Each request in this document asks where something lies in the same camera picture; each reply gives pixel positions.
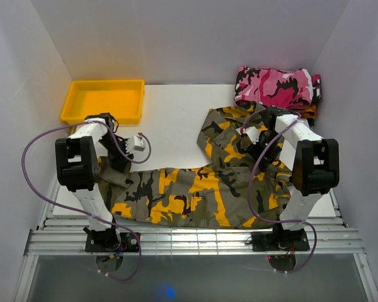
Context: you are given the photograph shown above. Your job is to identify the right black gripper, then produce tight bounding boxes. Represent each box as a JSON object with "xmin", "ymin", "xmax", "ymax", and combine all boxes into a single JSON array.
[{"xmin": 246, "ymin": 131, "xmax": 283, "ymax": 173}]

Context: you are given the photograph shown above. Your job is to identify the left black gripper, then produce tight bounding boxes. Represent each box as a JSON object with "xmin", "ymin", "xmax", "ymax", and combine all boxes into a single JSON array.
[{"xmin": 98, "ymin": 134, "xmax": 133, "ymax": 173}]

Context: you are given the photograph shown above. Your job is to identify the yellow green camouflage trousers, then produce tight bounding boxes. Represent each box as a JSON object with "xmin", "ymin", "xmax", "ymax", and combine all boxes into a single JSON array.
[{"xmin": 99, "ymin": 102, "xmax": 291, "ymax": 229}]

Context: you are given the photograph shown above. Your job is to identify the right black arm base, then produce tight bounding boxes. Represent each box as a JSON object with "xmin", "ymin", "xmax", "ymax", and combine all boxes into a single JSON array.
[{"xmin": 247, "ymin": 230, "xmax": 310, "ymax": 252}]

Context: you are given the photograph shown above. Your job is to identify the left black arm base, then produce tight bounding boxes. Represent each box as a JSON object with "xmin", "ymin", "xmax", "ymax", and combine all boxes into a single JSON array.
[{"xmin": 84, "ymin": 232, "xmax": 139, "ymax": 253}]

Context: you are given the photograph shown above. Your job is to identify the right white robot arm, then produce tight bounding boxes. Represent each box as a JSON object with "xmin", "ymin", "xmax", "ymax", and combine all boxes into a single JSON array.
[{"xmin": 240, "ymin": 107, "xmax": 340, "ymax": 251}]

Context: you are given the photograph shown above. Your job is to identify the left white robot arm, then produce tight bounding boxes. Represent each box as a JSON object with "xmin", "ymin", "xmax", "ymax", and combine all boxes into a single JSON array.
[{"xmin": 55, "ymin": 113, "xmax": 134, "ymax": 252}]

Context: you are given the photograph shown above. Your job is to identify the orange camouflage folded trousers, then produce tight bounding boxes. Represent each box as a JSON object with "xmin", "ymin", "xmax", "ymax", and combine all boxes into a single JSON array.
[{"xmin": 294, "ymin": 104, "xmax": 317, "ymax": 127}]

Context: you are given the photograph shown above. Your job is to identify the pink camouflage folded trousers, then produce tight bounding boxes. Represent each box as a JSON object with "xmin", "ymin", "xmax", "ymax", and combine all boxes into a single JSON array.
[{"xmin": 234, "ymin": 65, "xmax": 321, "ymax": 109}]

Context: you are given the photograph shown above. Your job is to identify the yellow plastic tray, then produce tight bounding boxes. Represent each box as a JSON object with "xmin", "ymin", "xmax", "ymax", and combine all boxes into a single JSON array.
[{"xmin": 60, "ymin": 79, "xmax": 145, "ymax": 125}]

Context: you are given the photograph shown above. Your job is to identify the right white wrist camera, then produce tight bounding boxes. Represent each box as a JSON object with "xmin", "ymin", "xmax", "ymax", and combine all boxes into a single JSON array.
[{"xmin": 236, "ymin": 126, "xmax": 260, "ymax": 145}]

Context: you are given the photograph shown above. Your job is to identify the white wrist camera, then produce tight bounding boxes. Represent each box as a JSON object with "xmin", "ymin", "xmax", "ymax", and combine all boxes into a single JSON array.
[
  {"xmin": 125, "ymin": 133, "xmax": 146, "ymax": 154},
  {"xmin": 236, "ymin": 126, "xmax": 260, "ymax": 145}
]

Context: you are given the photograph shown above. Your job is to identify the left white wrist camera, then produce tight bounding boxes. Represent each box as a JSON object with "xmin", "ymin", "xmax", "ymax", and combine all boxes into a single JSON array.
[{"xmin": 125, "ymin": 133, "xmax": 146, "ymax": 154}]

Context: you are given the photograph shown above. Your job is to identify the aluminium rail frame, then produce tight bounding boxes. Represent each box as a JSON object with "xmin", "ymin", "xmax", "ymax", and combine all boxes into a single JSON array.
[{"xmin": 14, "ymin": 191, "xmax": 378, "ymax": 301}]

